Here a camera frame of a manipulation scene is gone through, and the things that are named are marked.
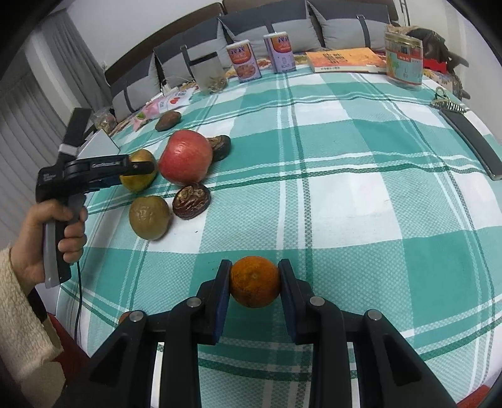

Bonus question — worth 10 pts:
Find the orange book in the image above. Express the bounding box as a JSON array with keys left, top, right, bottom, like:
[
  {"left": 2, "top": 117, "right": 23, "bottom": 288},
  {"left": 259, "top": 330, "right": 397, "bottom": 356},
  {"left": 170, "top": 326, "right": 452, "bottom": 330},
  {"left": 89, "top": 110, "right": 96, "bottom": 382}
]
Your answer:
[{"left": 305, "top": 47, "right": 389, "bottom": 75}]

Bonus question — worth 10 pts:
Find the grey cushion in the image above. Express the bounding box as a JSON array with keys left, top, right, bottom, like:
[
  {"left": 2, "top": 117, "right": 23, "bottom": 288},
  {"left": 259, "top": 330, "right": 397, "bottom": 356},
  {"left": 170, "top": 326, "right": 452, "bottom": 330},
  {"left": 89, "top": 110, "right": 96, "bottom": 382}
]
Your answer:
[
  {"left": 217, "top": 12, "right": 323, "bottom": 54},
  {"left": 307, "top": 0, "right": 393, "bottom": 52},
  {"left": 153, "top": 17, "right": 233, "bottom": 89},
  {"left": 111, "top": 52, "right": 166, "bottom": 119}
]

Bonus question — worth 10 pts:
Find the person's left hand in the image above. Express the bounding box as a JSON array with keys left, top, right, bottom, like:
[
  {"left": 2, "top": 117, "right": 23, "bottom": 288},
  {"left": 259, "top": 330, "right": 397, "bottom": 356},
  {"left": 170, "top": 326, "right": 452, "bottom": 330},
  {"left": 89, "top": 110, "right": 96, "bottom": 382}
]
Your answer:
[{"left": 15, "top": 203, "right": 89, "bottom": 293}]

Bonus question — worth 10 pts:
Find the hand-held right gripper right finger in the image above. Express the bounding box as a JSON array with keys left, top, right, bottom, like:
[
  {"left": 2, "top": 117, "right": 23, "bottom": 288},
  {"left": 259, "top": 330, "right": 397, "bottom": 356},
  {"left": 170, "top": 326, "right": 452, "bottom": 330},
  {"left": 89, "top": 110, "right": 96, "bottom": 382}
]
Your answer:
[{"left": 277, "top": 258, "right": 458, "bottom": 408}]

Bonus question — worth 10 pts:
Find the white packet with red heart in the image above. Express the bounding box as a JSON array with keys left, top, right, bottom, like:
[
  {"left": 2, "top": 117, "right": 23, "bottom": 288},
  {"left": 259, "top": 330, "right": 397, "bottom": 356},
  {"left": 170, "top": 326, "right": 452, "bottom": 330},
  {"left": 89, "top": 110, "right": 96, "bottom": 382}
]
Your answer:
[{"left": 158, "top": 91, "right": 193, "bottom": 115}]

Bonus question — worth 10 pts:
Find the flat wrinkled brown fruit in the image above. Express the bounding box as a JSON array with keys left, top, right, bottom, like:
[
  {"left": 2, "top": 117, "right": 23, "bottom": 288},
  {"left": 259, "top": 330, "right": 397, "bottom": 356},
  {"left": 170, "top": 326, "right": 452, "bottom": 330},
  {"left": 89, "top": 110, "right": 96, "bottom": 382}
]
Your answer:
[{"left": 155, "top": 111, "right": 182, "bottom": 132}]

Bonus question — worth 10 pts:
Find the can with food picture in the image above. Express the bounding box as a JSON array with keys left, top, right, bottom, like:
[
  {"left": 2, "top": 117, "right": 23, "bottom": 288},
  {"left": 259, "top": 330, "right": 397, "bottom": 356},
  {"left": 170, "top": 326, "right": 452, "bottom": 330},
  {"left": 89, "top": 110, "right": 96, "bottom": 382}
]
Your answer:
[{"left": 226, "top": 40, "right": 263, "bottom": 83}]

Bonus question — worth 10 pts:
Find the green yellow citrus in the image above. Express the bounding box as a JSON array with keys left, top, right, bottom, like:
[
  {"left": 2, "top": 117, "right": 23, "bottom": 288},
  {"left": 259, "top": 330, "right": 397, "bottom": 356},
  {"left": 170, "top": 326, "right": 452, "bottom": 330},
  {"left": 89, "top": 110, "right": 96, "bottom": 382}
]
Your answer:
[{"left": 120, "top": 149, "right": 159, "bottom": 193}]

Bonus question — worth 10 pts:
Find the clear bag of nuts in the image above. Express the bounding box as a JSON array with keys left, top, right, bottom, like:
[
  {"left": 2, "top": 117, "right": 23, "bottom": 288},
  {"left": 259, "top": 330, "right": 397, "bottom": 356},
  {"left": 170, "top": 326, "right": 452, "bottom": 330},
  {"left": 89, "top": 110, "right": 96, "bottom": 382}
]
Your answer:
[{"left": 93, "top": 109, "right": 119, "bottom": 137}]

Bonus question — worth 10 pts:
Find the green white plaid cloth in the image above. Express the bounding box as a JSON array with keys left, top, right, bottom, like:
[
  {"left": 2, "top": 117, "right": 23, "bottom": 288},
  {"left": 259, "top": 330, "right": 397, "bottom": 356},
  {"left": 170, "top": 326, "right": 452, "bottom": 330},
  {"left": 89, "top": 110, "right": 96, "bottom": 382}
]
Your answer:
[{"left": 55, "top": 70, "right": 502, "bottom": 408}]

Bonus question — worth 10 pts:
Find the green tin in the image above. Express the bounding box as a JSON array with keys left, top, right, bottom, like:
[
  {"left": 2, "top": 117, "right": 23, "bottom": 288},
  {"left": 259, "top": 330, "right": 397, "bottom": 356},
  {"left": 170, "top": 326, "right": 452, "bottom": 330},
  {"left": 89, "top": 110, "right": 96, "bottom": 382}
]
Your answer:
[{"left": 384, "top": 30, "right": 425, "bottom": 92}]

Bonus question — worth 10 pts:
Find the black cable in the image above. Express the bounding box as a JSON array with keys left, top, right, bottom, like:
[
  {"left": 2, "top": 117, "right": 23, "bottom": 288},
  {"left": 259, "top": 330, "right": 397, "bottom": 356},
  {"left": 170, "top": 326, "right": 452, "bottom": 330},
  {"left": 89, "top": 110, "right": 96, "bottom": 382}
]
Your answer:
[{"left": 72, "top": 261, "right": 84, "bottom": 351}]

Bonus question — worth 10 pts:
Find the green brown round fruit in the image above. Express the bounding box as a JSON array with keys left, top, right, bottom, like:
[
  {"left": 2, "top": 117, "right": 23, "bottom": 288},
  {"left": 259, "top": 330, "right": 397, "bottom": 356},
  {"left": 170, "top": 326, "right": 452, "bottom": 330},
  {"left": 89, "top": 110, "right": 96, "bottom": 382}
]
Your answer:
[{"left": 129, "top": 195, "right": 172, "bottom": 241}]

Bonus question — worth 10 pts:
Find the grey curtain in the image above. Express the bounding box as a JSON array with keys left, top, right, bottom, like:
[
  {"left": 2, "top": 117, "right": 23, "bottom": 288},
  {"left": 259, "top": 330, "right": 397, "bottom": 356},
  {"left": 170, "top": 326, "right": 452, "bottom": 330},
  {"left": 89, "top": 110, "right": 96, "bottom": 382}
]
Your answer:
[{"left": 0, "top": 11, "right": 115, "bottom": 205}]

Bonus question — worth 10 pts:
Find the person's left forearm cream sleeve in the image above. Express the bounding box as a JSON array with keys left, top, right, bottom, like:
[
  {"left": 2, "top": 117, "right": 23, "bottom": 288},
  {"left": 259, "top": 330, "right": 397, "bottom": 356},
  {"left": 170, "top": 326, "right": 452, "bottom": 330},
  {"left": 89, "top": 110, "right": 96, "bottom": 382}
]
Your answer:
[{"left": 0, "top": 246, "right": 67, "bottom": 408}]

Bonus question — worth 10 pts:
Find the red pomegranate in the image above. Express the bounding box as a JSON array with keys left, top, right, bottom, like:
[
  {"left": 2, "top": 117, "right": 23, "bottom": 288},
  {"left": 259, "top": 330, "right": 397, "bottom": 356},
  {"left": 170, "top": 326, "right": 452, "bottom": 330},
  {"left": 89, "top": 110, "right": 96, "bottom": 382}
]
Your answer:
[{"left": 158, "top": 131, "right": 215, "bottom": 186}]

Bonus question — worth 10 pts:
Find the large wrinkled brown fruit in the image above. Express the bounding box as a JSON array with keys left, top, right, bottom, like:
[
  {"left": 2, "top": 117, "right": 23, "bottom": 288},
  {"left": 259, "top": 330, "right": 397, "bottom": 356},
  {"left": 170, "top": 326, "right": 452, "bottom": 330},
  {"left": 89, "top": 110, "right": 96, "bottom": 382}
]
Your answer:
[{"left": 173, "top": 182, "right": 212, "bottom": 220}]

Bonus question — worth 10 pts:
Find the orange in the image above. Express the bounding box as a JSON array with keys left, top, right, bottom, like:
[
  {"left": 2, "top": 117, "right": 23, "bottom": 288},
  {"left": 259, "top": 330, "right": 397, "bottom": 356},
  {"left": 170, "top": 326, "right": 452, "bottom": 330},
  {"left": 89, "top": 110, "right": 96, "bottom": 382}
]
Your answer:
[{"left": 229, "top": 256, "right": 282, "bottom": 309}]

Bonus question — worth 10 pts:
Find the white cardboard box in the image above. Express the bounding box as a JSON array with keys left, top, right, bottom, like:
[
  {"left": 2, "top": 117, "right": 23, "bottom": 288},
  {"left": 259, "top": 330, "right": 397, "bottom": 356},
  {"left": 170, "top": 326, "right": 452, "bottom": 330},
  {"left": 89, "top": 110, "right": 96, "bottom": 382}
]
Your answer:
[{"left": 80, "top": 129, "right": 120, "bottom": 158}]

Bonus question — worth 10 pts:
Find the pink snack packet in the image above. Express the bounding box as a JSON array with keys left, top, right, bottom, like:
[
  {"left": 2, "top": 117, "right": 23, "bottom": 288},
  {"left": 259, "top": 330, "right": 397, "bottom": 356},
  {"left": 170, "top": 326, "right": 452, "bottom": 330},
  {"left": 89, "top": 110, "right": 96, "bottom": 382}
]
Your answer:
[{"left": 132, "top": 103, "right": 166, "bottom": 130}]

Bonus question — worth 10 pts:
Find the clear jar with black lid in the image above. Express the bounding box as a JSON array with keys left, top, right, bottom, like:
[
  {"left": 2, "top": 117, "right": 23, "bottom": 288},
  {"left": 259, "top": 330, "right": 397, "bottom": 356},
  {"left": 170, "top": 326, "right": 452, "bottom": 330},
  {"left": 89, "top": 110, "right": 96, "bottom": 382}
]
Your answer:
[{"left": 187, "top": 52, "right": 228, "bottom": 95}]

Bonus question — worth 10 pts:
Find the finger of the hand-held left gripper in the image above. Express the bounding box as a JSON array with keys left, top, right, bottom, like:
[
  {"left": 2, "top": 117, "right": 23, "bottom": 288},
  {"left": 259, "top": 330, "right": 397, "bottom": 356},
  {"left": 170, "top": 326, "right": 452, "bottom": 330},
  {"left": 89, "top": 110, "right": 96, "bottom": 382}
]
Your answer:
[{"left": 125, "top": 159, "right": 156, "bottom": 177}]

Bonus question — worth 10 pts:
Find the dark cloth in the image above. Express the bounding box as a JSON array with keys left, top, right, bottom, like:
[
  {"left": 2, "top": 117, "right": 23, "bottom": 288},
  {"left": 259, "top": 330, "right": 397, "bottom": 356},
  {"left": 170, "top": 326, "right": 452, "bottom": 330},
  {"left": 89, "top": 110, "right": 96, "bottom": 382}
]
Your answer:
[{"left": 407, "top": 27, "right": 470, "bottom": 76}]

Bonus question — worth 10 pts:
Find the dark wrinkled round fruit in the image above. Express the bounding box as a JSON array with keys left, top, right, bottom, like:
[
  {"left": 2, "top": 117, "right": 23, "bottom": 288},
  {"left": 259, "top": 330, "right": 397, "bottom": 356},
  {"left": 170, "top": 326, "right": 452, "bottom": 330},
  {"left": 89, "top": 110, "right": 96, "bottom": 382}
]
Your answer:
[{"left": 206, "top": 135, "right": 232, "bottom": 162}]

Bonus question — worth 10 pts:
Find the dark brown sofa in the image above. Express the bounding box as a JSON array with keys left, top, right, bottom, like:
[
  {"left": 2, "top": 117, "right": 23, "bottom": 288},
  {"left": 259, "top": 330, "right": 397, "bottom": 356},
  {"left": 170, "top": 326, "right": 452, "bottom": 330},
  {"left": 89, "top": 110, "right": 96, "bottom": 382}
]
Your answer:
[{"left": 104, "top": 0, "right": 400, "bottom": 86}]

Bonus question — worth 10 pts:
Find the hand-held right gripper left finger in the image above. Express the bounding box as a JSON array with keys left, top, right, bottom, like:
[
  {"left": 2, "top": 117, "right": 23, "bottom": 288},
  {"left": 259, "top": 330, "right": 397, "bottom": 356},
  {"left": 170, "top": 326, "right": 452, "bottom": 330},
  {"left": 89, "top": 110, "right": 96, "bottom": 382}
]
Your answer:
[{"left": 59, "top": 259, "right": 234, "bottom": 408}]

